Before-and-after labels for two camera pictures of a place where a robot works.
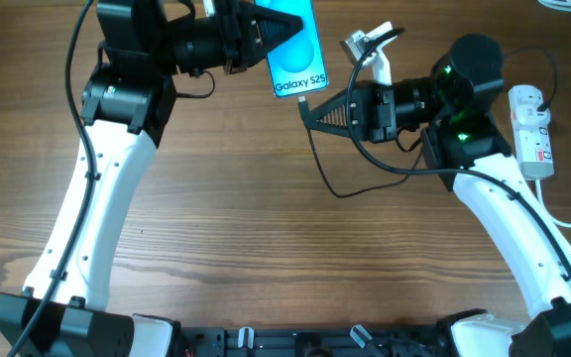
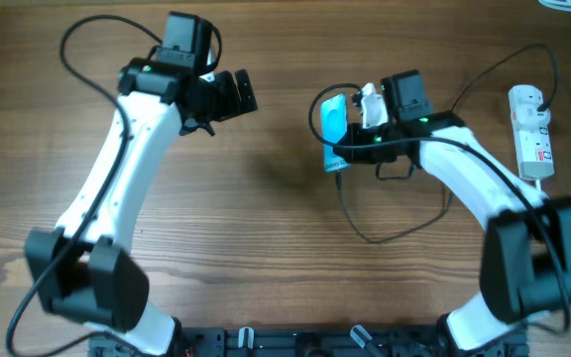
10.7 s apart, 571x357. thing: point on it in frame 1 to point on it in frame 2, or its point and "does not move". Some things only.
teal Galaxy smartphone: (297, 64) to (334, 119)
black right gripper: (373, 108) to (356, 153)
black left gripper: (238, 35) to (230, 104)
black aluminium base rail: (325, 341) does not move
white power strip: (533, 141) does not move
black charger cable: (303, 122) to (468, 88)
